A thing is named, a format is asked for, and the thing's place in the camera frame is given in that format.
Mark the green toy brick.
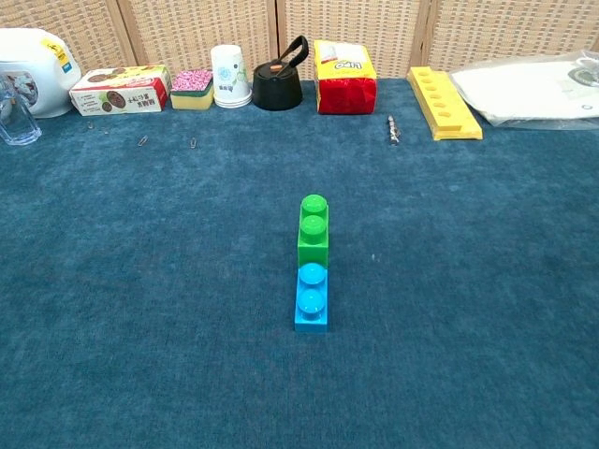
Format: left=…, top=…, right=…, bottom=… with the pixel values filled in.
left=297, top=193, right=330, bottom=275

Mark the blue toy brick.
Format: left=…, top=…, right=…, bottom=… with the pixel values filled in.
left=294, top=262, right=329, bottom=334

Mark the red yellow snack bag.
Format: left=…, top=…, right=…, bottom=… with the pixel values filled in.
left=313, top=39, right=378, bottom=116

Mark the white paper cup stack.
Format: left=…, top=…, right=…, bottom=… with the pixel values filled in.
left=210, top=44, right=254, bottom=109

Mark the pink and yellow sponge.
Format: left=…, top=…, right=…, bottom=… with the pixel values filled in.
left=169, top=68, right=215, bottom=111

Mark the yellow tray with holes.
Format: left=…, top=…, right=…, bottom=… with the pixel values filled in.
left=405, top=65, right=484, bottom=141

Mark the woven folding screen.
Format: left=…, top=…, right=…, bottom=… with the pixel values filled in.
left=0, top=0, right=599, bottom=81

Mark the cookie box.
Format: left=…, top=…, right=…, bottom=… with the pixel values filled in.
left=68, top=64, right=173, bottom=117

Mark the clear bag with white paper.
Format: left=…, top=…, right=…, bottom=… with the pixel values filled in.
left=447, top=49, right=599, bottom=131

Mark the clear plastic bottle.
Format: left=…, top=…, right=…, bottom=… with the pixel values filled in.
left=0, top=74, right=43, bottom=147

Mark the white plastic jug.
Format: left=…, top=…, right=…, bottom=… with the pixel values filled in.
left=0, top=27, right=81, bottom=119

